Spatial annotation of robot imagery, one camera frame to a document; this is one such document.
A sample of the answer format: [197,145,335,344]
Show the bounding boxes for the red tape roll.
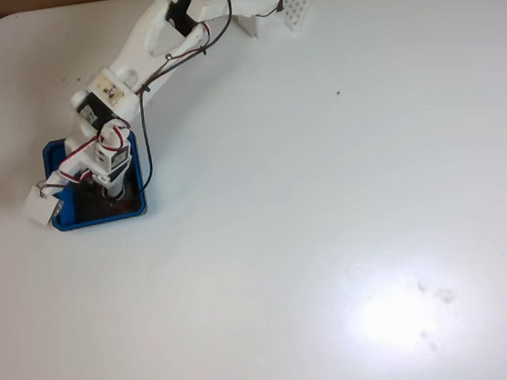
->
[100,185,143,214]

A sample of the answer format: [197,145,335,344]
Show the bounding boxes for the black square box insert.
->
[71,164,147,218]

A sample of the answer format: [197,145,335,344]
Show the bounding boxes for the blue square box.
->
[40,131,151,233]

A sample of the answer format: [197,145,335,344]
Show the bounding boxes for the black cable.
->
[115,0,249,196]

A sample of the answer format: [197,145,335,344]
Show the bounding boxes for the white camera box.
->
[21,181,67,229]

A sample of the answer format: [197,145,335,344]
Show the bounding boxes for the white perforated base plate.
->
[278,0,318,37]

